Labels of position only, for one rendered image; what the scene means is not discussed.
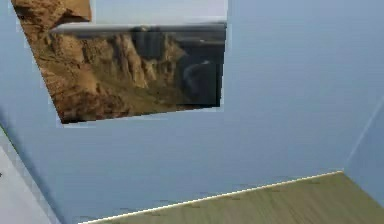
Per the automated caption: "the window with rocky view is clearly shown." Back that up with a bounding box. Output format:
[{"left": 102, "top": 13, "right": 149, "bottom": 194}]
[{"left": 9, "top": 0, "right": 230, "bottom": 129}]

